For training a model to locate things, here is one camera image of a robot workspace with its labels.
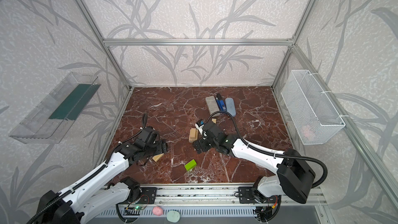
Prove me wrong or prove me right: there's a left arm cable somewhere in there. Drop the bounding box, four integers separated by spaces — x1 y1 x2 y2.
26 112 148 224

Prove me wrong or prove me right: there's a light blue glasses case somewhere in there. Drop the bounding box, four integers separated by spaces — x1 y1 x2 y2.
225 97 236 117

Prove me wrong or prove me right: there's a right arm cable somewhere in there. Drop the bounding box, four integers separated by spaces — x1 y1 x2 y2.
203 110 329 189

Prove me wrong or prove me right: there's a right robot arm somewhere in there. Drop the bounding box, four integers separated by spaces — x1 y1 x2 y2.
193 120 316 204

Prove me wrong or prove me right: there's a pink object in basket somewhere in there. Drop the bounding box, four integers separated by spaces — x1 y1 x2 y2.
301 125 316 142

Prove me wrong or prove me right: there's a white wire basket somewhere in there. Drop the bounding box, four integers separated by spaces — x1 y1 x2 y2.
281 69 346 145

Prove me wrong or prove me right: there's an aluminium mounting rail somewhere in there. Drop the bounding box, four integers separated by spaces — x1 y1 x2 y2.
64 183 328 207

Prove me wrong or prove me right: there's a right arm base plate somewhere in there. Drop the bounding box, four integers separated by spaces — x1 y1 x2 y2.
234 187 280 204

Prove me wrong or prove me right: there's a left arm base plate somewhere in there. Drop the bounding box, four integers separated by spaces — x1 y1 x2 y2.
123 187 157 205

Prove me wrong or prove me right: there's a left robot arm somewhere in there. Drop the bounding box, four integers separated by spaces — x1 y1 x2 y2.
28 127 167 224

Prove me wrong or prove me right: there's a pale green putty blob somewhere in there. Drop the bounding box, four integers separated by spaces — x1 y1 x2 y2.
166 210 181 223

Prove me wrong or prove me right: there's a clear plastic wall tray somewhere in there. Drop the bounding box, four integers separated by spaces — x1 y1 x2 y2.
9 72 101 144

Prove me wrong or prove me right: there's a pink putty blob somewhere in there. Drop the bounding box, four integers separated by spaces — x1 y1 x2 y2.
152 206 164 216

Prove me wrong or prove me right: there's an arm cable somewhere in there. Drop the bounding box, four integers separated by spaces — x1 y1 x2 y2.
203 110 329 189
26 112 148 224

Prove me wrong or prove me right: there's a green block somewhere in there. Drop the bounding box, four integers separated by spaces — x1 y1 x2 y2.
184 159 197 172

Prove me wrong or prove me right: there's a grey glasses case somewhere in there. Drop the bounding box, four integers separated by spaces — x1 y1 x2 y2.
205 96 220 114

